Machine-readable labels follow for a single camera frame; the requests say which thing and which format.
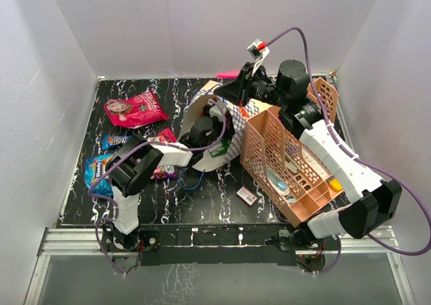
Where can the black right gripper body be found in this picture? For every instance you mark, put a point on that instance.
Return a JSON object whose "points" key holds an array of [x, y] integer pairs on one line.
{"points": [[258, 89]]}

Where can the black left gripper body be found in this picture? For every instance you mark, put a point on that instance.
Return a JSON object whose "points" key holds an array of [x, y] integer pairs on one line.
{"points": [[217, 130]]}

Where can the checkered paper bag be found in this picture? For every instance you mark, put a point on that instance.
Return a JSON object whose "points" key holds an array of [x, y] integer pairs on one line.
{"points": [[233, 128]]}

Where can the red snack packet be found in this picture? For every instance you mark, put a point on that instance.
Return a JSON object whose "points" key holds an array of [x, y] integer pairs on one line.
{"points": [[164, 136]]}

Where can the purple snack packet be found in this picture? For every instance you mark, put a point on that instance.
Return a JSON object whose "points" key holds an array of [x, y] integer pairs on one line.
{"points": [[164, 173]]}

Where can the pink snack bag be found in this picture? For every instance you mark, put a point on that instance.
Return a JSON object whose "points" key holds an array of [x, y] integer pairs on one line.
{"points": [[139, 111]]}

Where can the blue candy bar wrapper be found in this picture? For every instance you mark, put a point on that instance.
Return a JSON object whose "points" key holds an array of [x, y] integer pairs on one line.
{"points": [[111, 141]]}

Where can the blue chips bag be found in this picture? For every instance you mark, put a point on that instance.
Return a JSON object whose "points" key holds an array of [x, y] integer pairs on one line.
{"points": [[95, 168]]}

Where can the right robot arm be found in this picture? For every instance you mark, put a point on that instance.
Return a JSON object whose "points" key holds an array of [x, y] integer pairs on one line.
{"points": [[373, 200]]}

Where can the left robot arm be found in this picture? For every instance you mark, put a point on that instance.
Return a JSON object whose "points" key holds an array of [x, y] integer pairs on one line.
{"points": [[133, 164]]}

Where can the small red white box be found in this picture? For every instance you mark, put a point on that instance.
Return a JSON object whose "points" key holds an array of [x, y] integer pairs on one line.
{"points": [[246, 196]]}

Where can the pink mesh file organizer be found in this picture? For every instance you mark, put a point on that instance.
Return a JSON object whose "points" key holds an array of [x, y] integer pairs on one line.
{"points": [[267, 143]]}

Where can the blue tape dispenser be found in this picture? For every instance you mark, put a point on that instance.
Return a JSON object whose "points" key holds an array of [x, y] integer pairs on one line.
{"points": [[280, 186]]}

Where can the yellow object in organizer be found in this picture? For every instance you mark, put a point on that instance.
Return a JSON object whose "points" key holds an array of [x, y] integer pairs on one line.
{"points": [[335, 185]]}

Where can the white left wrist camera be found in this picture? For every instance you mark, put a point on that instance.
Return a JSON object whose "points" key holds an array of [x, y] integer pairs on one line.
{"points": [[218, 111]]}

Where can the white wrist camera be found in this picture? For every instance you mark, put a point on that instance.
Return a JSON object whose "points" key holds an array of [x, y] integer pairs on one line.
{"points": [[218, 111], [259, 51]]}

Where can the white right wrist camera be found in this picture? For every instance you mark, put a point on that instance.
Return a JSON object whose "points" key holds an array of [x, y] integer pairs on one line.
{"points": [[259, 51]]}

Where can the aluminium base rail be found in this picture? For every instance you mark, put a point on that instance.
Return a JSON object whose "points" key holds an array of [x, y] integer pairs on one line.
{"points": [[212, 265]]}

